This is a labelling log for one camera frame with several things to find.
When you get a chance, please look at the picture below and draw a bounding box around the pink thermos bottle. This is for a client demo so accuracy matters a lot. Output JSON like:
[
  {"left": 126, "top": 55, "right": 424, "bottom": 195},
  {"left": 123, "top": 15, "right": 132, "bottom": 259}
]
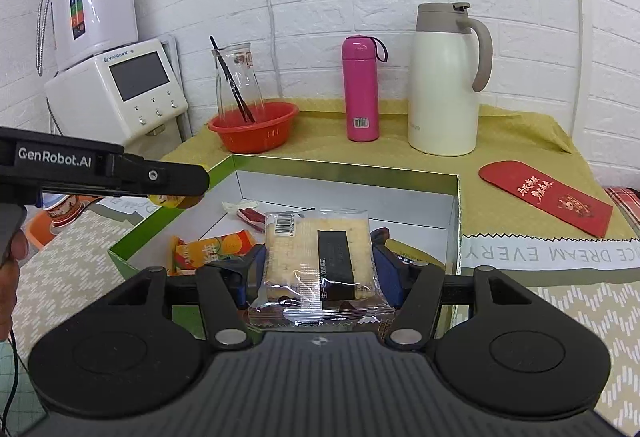
[{"left": 341, "top": 35, "right": 390, "bottom": 142}]

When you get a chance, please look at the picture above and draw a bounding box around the yellow cloth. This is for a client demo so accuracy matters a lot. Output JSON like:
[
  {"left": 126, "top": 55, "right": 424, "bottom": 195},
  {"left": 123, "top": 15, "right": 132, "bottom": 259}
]
[{"left": 160, "top": 98, "right": 608, "bottom": 238}]

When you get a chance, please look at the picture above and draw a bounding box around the red plastic basket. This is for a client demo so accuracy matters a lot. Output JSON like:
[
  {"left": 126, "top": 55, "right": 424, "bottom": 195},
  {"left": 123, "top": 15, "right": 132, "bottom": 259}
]
[{"left": 207, "top": 102, "right": 300, "bottom": 155}]

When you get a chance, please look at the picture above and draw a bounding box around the instant noodle cup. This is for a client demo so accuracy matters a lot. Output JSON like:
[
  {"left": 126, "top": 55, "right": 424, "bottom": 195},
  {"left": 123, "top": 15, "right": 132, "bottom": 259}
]
[{"left": 42, "top": 194, "right": 96, "bottom": 230}]

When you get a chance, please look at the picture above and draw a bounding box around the cream thermal jug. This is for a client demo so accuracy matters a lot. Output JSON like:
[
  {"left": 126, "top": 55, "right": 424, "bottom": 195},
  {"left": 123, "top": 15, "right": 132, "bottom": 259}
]
[{"left": 407, "top": 2, "right": 494, "bottom": 156}]

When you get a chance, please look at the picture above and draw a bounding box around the small red and white packet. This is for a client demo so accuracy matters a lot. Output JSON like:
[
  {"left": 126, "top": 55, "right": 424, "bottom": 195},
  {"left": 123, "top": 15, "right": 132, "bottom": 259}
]
[{"left": 221, "top": 199, "right": 266, "bottom": 233}]

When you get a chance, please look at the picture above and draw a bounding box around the white appliance with screen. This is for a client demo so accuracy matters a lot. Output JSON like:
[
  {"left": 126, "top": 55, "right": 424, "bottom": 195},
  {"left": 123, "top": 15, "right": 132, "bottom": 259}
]
[{"left": 44, "top": 37, "right": 190, "bottom": 148}]

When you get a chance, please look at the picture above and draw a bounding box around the yellow snack packet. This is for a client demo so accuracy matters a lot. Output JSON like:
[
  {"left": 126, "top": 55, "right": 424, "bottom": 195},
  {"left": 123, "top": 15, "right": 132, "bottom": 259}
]
[{"left": 150, "top": 194, "right": 203, "bottom": 210}]

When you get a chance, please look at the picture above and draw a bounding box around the green cardboard box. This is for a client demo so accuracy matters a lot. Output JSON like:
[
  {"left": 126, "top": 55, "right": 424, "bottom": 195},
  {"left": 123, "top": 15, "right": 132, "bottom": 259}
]
[{"left": 107, "top": 153, "right": 463, "bottom": 343}]

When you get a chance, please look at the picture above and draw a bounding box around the glass carafe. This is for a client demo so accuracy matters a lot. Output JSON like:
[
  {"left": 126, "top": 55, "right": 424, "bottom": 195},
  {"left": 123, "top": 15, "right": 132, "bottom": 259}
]
[{"left": 214, "top": 43, "right": 266, "bottom": 122}]

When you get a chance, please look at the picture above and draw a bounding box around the clear cracker packet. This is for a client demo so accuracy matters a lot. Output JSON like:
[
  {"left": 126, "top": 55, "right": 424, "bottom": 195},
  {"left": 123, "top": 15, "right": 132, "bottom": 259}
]
[{"left": 247, "top": 208, "right": 396, "bottom": 329}]

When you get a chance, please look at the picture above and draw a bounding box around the orange snack packet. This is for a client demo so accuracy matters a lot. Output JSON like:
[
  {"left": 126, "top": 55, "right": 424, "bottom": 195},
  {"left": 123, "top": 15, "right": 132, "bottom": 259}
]
[{"left": 167, "top": 229, "right": 257, "bottom": 278}]

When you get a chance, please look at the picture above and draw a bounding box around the white wall cord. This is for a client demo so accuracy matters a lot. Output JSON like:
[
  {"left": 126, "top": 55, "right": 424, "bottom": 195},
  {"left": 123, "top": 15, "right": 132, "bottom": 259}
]
[
  {"left": 256, "top": 0, "right": 277, "bottom": 98},
  {"left": 565, "top": 0, "right": 585, "bottom": 138}
]

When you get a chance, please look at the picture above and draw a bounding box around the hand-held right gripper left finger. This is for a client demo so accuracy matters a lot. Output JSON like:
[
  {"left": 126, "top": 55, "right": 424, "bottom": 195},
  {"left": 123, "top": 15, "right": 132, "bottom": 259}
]
[{"left": 106, "top": 243, "right": 269, "bottom": 350}]

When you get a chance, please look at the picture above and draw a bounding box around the glass pitcher with chopsticks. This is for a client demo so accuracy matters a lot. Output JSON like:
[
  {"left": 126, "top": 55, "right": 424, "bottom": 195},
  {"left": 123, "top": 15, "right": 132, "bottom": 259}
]
[{"left": 209, "top": 35, "right": 257, "bottom": 124}]

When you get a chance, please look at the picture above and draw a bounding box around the red envelope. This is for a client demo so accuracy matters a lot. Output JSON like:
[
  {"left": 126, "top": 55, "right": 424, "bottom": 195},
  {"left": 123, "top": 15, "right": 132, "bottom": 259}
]
[{"left": 478, "top": 160, "right": 614, "bottom": 239}]

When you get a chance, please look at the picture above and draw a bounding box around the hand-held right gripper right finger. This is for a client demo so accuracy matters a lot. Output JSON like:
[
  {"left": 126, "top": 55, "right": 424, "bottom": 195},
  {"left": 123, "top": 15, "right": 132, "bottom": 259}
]
[{"left": 371, "top": 242, "right": 535, "bottom": 350}]

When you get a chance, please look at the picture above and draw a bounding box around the patterned tablecloth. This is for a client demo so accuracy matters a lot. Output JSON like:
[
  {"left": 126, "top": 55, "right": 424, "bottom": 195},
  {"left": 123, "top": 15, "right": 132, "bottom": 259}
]
[{"left": 0, "top": 197, "right": 640, "bottom": 437}]

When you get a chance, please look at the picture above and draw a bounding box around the dark patterned cloth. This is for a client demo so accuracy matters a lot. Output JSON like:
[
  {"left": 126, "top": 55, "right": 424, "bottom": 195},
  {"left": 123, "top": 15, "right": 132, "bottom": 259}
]
[{"left": 603, "top": 186, "right": 640, "bottom": 238}]

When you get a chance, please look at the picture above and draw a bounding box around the person's left hand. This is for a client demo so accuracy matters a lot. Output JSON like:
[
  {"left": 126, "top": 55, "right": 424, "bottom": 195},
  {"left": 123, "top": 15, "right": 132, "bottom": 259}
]
[{"left": 0, "top": 234, "right": 30, "bottom": 343}]

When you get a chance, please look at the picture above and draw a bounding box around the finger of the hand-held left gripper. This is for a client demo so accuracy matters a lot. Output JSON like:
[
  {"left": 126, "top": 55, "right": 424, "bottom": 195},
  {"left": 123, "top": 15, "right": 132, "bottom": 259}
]
[{"left": 111, "top": 153, "right": 211, "bottom": 198}]

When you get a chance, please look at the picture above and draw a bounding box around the metal hose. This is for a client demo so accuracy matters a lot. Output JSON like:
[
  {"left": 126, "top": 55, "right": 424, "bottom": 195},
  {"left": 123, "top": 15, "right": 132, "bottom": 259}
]
[{"left": 36, "top": 0, "right": 68, "bottom": 78}]

